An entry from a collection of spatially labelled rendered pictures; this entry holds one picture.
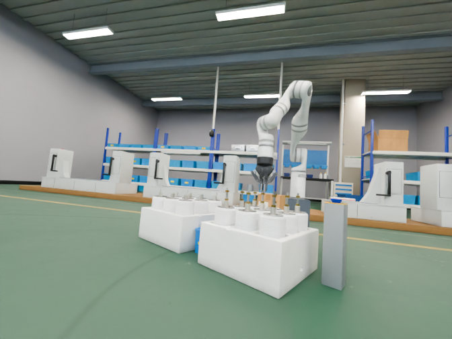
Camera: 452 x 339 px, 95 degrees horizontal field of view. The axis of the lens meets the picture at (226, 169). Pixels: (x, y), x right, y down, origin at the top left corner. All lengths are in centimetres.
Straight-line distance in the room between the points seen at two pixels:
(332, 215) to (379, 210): 221
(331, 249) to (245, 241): 33
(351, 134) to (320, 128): 244
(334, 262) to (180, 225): 68
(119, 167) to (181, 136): 696
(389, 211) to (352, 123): 483
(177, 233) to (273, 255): 53
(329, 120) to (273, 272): 933
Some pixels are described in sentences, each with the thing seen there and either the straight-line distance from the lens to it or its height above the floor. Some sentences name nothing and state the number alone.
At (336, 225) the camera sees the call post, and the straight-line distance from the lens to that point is 91.
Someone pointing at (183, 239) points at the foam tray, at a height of 7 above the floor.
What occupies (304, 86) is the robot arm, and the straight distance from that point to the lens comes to 121.
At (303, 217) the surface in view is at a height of 23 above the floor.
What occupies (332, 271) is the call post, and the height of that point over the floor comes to 6.
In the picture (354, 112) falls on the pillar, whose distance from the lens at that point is 777.
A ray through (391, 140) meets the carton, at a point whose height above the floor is 172.
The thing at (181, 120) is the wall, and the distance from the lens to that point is 1082.
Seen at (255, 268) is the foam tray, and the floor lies 7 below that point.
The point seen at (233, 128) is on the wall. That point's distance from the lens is 983.
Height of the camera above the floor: 35
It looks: 5 degrees up
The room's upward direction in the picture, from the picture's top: 4 degrees clockwise
